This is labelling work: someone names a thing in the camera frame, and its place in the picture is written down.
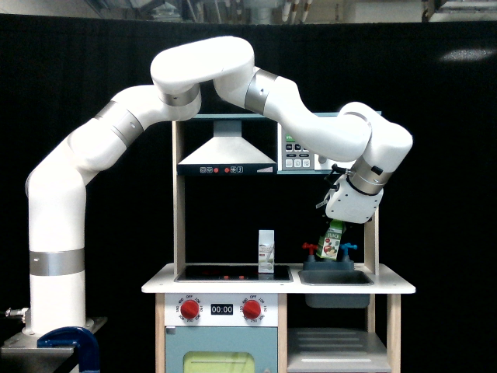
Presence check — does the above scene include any left red oven knob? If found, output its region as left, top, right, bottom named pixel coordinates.
left=179, top=299, right=200, bottom=320

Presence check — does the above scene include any wooden toy kitchen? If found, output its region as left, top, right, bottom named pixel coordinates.
left=142, top=114, right=415, bottom=372

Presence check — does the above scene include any red oven knob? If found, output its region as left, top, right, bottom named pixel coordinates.
left=179, top=299, right=200, bottom=320
left=242, top=299, right=262, bottom=320

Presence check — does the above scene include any grey lower shelf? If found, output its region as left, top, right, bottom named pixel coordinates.
left=287, top=328, right=391, bottom=372

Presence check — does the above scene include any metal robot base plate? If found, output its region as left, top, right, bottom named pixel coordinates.
left=0, top=316, right=109, bottom=373

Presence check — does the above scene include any blue tap handle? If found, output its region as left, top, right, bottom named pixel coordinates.
left=339, top=242, right=358, bottom=262

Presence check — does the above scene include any grey toy sink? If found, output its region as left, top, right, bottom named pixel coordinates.
left=298, top=261, right=374, bottom=309

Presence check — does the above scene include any right red oven knob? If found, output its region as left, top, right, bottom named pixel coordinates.
left=242, top=299, right=262, bottom=320

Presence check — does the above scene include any red tap handle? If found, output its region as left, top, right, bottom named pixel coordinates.
left=302, top=242, right=318, bottom=263

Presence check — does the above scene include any white milk carton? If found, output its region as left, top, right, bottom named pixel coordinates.
left=258, top=230, right=275, bottom=274

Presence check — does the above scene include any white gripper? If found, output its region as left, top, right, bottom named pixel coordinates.
left=325, top=176, right=384, bottom=234

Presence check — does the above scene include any green juice carton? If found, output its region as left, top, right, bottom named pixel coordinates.
left=316, top=219, right=342, bottom=260

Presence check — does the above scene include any black toy stovetop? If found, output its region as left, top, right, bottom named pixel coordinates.
left=175, top=264, right=293, bottom=282

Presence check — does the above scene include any toy microwave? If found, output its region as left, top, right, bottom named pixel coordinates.
left=276, top=123, right=356, bottom=174

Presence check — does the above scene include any blue toy oven door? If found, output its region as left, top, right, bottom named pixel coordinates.
left=165, top=326, right=278, bottom=372

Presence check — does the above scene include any grey range hood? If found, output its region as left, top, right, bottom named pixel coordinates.
left=176, top=120, right=277, bottom=176

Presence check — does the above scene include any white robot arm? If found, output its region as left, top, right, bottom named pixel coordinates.
left=26, top=36, right=412, bottom=335

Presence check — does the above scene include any blue clamp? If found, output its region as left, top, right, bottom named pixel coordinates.
left=36, top=326, right=100, bottom=373

